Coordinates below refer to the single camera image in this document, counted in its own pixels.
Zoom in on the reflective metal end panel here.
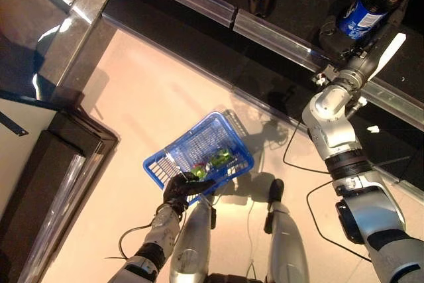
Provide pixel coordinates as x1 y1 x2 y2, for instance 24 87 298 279
0 0 120 105

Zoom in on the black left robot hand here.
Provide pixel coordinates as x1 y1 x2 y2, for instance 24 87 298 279
162 173 216 216

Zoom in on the black base shelf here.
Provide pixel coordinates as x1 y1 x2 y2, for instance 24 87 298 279
102 0 424 194

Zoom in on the silver left robot leg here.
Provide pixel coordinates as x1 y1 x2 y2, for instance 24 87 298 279
168 193 218 283

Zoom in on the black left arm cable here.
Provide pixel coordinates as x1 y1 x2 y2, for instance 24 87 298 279
119 223 156 260

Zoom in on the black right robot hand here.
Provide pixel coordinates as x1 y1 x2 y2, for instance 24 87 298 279
319 14 407 85

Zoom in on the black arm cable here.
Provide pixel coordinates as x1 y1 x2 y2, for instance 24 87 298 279
283 120 374 264
119 223 156 260

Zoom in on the thin white cable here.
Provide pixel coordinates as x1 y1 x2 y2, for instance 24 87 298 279
246 196 259 280

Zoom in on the black metal strap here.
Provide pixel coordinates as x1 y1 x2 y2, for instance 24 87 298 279
0 110 30 137

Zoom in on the silver robot leg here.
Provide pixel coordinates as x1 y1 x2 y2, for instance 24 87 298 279
263 178 311 283
168 193 218 283

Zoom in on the dark display cabinet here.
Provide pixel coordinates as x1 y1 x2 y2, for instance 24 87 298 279
0 89 120 283

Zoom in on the dark robot waist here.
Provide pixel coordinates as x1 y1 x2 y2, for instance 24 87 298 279
207 272 268 283

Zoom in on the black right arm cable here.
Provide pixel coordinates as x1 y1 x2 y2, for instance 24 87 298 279
283 120 374 264

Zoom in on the silver right robot leg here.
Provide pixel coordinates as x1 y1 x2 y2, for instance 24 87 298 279
263 178 311 283

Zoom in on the blue plastic shopping basket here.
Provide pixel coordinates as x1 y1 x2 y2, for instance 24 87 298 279
142 111 255 206

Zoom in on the green bottle in basket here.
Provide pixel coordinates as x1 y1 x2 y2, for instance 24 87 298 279
208 149 233 168

